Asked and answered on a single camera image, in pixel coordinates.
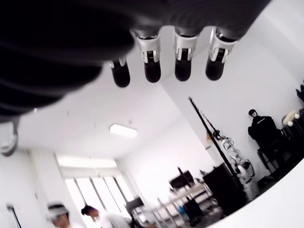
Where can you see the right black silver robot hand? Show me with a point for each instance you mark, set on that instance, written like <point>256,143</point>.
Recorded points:
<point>59,35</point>

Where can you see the rectangular ceiling light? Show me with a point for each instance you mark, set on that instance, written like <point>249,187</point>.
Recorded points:
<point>123,130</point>

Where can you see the bright window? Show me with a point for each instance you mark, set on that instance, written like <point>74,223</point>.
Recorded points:
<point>95,187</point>

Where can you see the long black pole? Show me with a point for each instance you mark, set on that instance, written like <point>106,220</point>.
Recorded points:
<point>209,128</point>

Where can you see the person with white headset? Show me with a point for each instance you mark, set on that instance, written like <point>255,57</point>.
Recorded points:
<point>58,212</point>

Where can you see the person with dark hair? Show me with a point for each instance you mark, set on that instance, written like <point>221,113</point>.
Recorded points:
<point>102,218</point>

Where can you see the black monitor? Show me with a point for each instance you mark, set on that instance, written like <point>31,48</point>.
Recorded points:
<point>180,180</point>

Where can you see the metal shelving rack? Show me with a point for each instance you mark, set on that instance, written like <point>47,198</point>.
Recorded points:
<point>180,204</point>

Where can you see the black cabinet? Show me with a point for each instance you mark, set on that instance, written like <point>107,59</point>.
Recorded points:
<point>221,187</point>

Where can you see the mannequin in black jacket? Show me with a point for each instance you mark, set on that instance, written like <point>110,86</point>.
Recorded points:
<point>263,129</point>

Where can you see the silver humanoid robot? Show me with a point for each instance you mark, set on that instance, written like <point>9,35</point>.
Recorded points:
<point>244,175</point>

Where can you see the cream plush toy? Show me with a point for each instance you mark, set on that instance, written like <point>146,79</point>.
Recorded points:
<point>291,117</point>

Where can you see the black shelf rack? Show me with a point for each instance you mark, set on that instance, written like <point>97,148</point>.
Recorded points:
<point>278,152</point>

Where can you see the black folded chairs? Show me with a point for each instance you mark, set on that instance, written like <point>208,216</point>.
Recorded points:
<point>300,92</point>

